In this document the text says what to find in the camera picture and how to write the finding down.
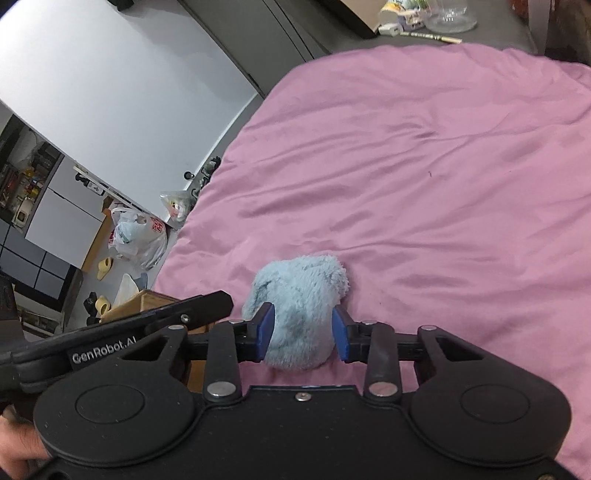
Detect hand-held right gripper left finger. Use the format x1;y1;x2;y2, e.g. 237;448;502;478
115;302;276;402

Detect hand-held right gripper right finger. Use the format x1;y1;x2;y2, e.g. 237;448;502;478
331;305;490;401

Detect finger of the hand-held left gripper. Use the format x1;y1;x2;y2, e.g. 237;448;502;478
143;291;234;334

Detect light blue fluffy plush toy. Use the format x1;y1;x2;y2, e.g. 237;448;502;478
241;254;349;370

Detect brown cardboard box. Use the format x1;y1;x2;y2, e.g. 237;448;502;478
99;290;219;394

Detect person's left hand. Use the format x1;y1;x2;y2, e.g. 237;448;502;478
0;406;49;480

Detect white towel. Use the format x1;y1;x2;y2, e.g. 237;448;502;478
114;272;149;306

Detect white red print plastic bag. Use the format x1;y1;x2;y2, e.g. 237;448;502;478
110;206;168;271

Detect clear plastic trash bag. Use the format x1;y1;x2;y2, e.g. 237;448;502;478
160;189;193;223

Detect white cabinet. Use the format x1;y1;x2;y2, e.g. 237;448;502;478
25;157;112;268

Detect pink bed sheet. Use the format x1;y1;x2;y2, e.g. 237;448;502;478
152;44;591;480

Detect grey door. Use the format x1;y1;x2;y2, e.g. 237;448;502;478
180;0;333;100

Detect thin wooden stick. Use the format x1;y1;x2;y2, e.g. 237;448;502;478
399;31;463;45

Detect clear plastic water jug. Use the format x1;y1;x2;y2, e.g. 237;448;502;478
424;0;477;33

